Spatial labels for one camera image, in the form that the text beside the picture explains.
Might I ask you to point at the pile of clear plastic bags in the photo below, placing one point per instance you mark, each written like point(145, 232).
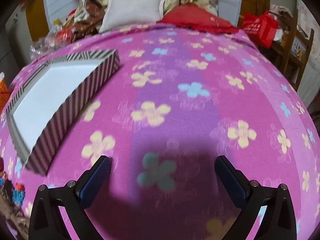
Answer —
point(53, 37)

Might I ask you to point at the wooden chair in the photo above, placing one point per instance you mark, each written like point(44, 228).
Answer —
point(292, 52)

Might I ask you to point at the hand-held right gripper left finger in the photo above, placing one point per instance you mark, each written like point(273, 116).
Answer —
point(95, 180)

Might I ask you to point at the white pillow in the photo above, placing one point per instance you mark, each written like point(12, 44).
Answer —
point(132, 10)

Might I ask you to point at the orange plastic basket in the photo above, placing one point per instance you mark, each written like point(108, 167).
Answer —
point(3, 92)

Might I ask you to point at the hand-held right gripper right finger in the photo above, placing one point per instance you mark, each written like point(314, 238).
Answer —
point(232, 182)

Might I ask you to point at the red cushion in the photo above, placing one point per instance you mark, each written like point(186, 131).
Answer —
point(190, 17)

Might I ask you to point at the leopard print scrunchie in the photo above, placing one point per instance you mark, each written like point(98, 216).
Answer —
point(12, 218)

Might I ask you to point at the striped cardboard box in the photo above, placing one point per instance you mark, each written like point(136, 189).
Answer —
point(57, 92)

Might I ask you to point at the red shopping bag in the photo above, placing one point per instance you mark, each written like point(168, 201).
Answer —
point(260, 26)

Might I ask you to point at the pink floral blanket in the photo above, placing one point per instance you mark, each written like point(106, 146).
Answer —
point(175, 67)

